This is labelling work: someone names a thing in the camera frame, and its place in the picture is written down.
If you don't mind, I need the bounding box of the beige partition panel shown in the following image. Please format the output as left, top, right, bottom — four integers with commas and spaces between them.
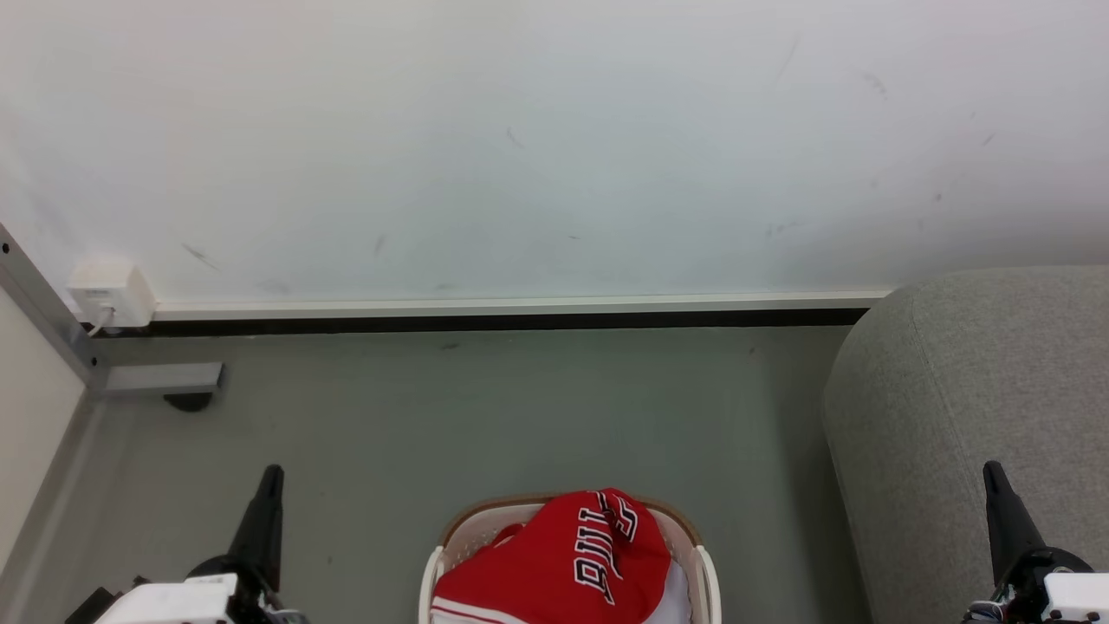
0, 286, 88, 575

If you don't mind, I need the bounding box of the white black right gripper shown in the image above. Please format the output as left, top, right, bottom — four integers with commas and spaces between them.
963, 461, 1109, 624

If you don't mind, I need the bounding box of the white wall socket box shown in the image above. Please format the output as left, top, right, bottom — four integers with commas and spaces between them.
67, 259, 158, 329

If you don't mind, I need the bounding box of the red white basketball jersey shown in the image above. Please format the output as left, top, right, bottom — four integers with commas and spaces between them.
431, 488, 694, 624

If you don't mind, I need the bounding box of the grey fabric sofa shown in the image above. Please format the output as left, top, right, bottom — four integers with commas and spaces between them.
823, 265, 1109, 624

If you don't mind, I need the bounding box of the white plastic laundry basket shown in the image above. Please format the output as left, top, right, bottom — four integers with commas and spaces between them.
418, 492, 723, 624

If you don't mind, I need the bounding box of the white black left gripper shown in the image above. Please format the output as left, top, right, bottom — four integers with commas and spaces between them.
94, 465, 306, 624

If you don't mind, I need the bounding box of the black baseboard strip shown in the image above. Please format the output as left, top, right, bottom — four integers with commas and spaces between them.
83, 309, 872, 340

